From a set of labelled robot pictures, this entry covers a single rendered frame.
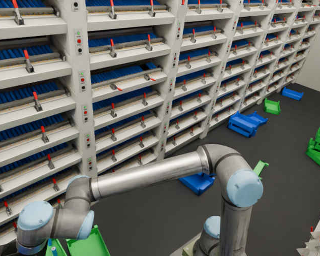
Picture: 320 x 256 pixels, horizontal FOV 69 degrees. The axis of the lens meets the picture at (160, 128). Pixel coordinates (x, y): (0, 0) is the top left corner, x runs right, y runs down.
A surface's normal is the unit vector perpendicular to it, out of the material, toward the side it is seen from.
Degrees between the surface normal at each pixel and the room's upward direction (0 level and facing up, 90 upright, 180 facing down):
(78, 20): 90
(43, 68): 18
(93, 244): 0
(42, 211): 10
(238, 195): 79
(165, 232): 0
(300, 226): 0
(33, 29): 108
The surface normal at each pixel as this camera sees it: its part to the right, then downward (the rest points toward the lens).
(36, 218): 0.26, -0.82
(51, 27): 0.62, 0.70
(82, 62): 0.69, 0.47
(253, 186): 0.18, 0.43
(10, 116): 0.31, -0.63
